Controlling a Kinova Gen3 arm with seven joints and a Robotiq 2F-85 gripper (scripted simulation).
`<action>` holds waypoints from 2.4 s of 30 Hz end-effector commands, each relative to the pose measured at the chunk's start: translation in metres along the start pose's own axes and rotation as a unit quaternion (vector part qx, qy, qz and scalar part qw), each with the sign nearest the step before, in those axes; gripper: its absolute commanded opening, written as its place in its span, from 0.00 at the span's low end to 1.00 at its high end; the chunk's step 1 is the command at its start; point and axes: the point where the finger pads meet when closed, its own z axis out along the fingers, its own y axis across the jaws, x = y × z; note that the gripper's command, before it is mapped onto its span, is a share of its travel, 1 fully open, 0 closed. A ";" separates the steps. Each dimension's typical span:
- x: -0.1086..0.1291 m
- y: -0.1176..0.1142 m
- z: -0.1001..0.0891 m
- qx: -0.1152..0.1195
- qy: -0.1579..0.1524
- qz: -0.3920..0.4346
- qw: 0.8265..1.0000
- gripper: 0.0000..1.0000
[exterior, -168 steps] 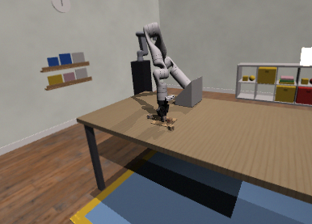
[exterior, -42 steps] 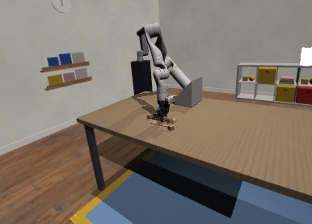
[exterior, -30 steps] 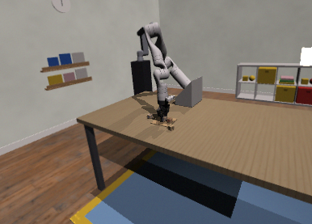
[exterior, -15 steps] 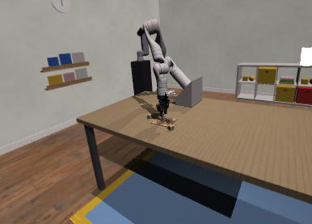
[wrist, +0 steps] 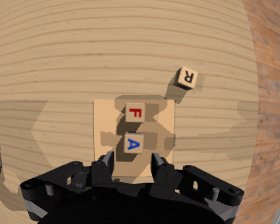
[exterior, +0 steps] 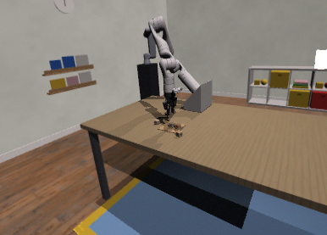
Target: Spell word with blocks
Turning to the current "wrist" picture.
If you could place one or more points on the tan letter r block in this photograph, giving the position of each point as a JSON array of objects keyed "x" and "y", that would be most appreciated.
[{"x": 186, "y": 78}]

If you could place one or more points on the tan letter a block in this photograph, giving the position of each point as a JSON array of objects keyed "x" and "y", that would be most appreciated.
[{"x": 133, "y": 142}]

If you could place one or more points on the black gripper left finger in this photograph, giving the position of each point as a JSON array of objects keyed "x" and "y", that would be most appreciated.
[{"x": 42, "y": 191}]

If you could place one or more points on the beige block with red letter f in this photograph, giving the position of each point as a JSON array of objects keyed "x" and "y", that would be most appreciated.
[{"x": 135, "y": 112}]

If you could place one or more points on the tan square mat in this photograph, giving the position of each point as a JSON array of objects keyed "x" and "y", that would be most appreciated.
[{"x": 110, "y": 127}]

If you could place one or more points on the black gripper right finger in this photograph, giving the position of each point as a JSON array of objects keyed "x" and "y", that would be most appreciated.
[{"x": 224, "y": 198}]

